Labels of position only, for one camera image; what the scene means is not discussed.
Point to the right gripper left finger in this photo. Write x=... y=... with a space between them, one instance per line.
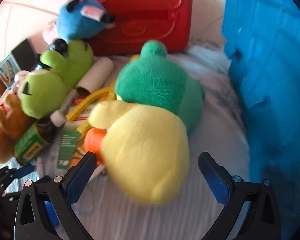
x=62 y=191

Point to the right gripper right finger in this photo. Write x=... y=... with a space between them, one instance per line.
x=262 y=220

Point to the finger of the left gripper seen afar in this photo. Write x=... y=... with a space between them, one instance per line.
x=23 y=171

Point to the brown bear plush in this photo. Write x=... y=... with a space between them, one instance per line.
x=13 y=124

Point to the yellow green duck plush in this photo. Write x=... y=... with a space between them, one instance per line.
x=141 y=137

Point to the green labelled dark bottle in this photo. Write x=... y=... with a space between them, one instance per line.
x=39 y=135

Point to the green frog plush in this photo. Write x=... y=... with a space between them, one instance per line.
x=44 y=91

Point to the white small pig plush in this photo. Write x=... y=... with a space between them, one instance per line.
x=18 y=82

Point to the black gift box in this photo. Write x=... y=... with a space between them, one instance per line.
x=22 y=57

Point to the cardboard tube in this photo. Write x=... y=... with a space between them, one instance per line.
x=95 y=77

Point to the yellow plastic hanger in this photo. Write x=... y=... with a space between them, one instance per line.
x=103 y=94

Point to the black toy gun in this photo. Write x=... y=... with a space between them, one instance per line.
x=58 y=45

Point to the blue dressed pig plush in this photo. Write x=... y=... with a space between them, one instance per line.
x=79 y=20

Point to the blue plastic storage crate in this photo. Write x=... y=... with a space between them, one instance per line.
x=263 y=44

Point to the red toy suitcase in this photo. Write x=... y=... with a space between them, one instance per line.
x=138 y=21

